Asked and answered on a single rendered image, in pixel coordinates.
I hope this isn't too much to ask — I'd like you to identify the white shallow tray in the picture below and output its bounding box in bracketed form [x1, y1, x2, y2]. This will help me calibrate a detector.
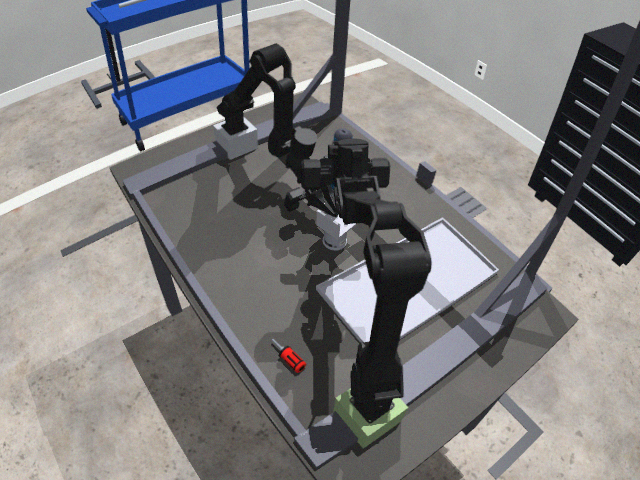
[316, 218, 499, 343]

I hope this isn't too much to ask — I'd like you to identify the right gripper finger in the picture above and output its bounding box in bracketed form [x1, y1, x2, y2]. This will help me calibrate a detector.
[324, 185, 336, 212]
[307, 189, 335, 217]

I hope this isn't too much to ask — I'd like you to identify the blue electric screwdriver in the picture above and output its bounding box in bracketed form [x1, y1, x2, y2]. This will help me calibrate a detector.
[331, 129, 353, 190]

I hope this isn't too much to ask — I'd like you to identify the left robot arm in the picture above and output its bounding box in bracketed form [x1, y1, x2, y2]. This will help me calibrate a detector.
[328, 138, 432, 424]

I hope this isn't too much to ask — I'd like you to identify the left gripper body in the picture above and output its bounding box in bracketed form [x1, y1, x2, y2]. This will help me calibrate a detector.
[301, 158, 390, 190]

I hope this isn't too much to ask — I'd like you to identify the white square plate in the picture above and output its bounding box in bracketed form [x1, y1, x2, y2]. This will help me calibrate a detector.
[316, 210, 356, 240]

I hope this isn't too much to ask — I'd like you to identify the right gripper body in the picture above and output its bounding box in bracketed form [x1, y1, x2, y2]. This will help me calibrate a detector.
[284, 166, 328, 212]

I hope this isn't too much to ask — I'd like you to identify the grey cylindrical joint module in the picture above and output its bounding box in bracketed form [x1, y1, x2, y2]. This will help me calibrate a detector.
[323, 231, 347, 251]

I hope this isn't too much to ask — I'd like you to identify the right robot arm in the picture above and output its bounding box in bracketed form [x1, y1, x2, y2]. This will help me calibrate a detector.
[217, 43, 317, 174]

